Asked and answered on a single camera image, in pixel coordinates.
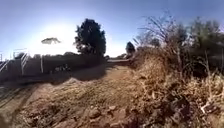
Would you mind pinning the small dark rounded tree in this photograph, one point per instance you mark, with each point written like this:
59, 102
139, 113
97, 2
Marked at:
130, 48

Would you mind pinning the large dark tree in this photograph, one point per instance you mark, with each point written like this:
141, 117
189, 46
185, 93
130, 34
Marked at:
90, 38

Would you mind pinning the brown dirt track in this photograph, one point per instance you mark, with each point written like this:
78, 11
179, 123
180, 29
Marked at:
76, 100

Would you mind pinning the flat-topped tree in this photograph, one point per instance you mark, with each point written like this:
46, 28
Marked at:
50, 40

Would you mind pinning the dry yellow grass ground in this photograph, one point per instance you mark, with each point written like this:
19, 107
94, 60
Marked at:
173, 90

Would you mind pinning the dry bare bushes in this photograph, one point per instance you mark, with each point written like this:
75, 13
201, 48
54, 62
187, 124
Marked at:
186, 40

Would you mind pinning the fence with white posts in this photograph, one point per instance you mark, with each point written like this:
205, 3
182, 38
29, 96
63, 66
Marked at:
26, 65

